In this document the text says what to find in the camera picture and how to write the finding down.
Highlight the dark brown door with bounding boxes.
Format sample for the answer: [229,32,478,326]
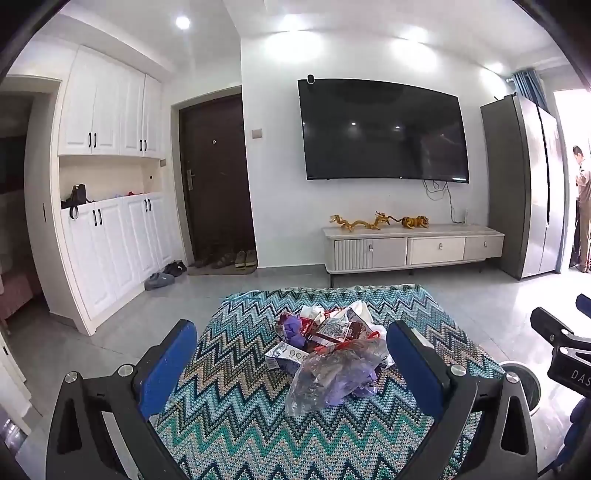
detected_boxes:
[178,95,257,268]

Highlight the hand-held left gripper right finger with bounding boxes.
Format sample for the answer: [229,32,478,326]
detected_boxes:
[385,320,539,480]

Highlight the grey refrigerator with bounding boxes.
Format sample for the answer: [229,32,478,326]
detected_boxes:
[480,92,566,281]

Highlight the clear plastic bag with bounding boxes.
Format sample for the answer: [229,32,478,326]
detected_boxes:
[285,339,393,416]

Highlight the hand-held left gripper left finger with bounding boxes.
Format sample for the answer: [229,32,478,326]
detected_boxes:
[46,318,198,480]

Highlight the white printed carton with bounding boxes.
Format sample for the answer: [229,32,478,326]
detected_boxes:
[263,342,315,373]

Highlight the white shoe cabinet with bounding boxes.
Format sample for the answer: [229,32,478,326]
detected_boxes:
[25,44,178,335]

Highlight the wall television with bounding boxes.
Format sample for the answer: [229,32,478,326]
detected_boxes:
[298,78,470,184]

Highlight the grey fluffy slipper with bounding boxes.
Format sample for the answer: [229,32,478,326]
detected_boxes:
[144,272,175,291]

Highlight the white round trash bin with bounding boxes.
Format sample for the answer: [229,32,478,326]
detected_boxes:
[501,362,542,415]

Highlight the shoes on doormat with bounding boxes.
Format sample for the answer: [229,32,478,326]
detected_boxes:
[187,263,259,276]

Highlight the blue curtain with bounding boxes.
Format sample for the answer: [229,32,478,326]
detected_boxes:
[512,69,550,112]

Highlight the person's right hand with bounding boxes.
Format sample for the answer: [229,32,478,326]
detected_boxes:
[569,399,591,437]

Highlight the television cable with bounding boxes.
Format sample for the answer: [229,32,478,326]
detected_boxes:
[422,179,455,222]

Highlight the white television cabinet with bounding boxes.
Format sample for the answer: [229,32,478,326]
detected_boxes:
[322,223,505,287]

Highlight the black handbag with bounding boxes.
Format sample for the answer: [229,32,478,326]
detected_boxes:
[61,184,95,220]

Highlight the small purple wrapper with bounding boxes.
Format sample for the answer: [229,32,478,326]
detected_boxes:
[276,311,308,348]

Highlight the golden dragon figurine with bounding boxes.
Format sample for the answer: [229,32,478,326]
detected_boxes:
[372,211,402,230]
[329,214,372,232]

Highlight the red plastic piece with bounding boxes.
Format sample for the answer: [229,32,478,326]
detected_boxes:
[318,338,385,359]

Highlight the dark red snack packet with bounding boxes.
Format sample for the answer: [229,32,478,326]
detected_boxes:
[302,318,370,345]

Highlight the zigzag knitted blanket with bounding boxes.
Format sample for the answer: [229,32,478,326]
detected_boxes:
[150,284,509,480]

